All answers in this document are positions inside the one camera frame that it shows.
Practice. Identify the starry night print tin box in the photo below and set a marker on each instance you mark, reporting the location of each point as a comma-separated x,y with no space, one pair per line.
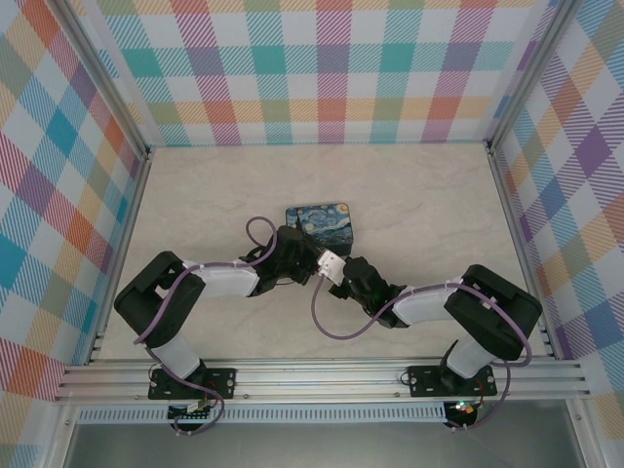
326,224

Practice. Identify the aluminium frame floor bar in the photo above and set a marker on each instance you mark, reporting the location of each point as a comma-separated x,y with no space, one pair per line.
124,234
517,234

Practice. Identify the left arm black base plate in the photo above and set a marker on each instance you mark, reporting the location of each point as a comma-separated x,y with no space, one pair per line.
219,382

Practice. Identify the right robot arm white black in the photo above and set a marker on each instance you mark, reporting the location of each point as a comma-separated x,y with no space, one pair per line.
487,312

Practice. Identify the aluminium mounting rail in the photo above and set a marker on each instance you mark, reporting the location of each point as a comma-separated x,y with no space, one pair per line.
317,378

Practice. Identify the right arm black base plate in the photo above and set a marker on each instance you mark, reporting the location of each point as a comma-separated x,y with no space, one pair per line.
426,380

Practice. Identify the aluminium frame post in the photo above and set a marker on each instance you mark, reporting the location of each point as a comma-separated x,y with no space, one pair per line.
529,73
105,73

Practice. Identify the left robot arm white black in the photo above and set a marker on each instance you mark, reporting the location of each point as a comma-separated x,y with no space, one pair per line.
166,302

